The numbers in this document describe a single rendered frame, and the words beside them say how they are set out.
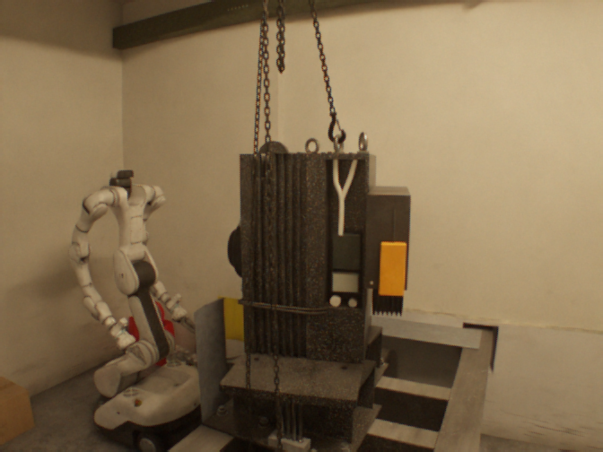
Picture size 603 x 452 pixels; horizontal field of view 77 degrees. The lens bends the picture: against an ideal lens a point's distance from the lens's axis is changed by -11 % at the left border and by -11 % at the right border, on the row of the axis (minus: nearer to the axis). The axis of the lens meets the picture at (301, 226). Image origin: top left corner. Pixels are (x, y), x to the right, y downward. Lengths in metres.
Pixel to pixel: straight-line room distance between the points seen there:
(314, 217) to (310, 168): 0.16
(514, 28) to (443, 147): 0.75
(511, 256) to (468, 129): 0.73
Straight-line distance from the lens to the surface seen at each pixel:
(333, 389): 1.36
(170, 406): 2.43
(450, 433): 1.64
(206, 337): 1.68
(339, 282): 1.45
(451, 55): 2.53
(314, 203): 1.39
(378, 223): 1.30
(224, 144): 2.96
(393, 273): 1.30
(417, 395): 1.85
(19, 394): 2.97
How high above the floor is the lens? 1.58
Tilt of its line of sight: 9 degrees down
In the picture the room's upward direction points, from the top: straight up
